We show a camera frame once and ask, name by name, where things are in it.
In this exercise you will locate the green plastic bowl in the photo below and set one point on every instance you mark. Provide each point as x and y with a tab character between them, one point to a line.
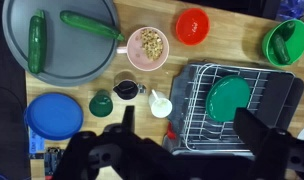
299	43

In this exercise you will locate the dark green zucchini in bowl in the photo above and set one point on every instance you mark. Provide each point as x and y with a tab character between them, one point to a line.
280	50

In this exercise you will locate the white plastic cup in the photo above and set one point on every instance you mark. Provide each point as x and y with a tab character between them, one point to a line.
161	108

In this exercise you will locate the dark blue plate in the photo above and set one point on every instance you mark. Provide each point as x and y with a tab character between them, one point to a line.
53	116

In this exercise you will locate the pile of nuts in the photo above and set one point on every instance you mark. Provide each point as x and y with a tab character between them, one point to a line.
152	43

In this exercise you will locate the grey dish drying rack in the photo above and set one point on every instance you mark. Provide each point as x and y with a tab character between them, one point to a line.
279	96

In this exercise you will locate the long green zucchini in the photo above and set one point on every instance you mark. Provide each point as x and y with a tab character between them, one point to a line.
37	43
88	24

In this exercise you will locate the green plastic cup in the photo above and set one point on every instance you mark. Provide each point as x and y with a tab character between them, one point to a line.
101	106

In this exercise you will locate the red colander bowl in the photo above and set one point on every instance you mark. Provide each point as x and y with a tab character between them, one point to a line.
192	26

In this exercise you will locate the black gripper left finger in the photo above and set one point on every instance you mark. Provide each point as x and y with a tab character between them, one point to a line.
128	118

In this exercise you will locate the blue plastic bag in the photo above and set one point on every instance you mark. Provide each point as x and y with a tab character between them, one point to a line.
293	9

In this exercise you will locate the metal cup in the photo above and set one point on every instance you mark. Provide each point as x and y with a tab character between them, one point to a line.
125	89

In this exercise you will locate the green plate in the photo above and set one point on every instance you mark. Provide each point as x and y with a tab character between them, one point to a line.
227	98

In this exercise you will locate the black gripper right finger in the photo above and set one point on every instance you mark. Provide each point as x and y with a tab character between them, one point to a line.
250	128

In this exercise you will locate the blue black clamp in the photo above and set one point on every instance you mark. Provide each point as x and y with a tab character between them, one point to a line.
53	160

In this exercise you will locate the blue paper label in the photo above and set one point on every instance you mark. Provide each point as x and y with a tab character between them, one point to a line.
36	143

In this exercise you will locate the pink bowl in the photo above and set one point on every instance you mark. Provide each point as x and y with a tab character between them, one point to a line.
135	50

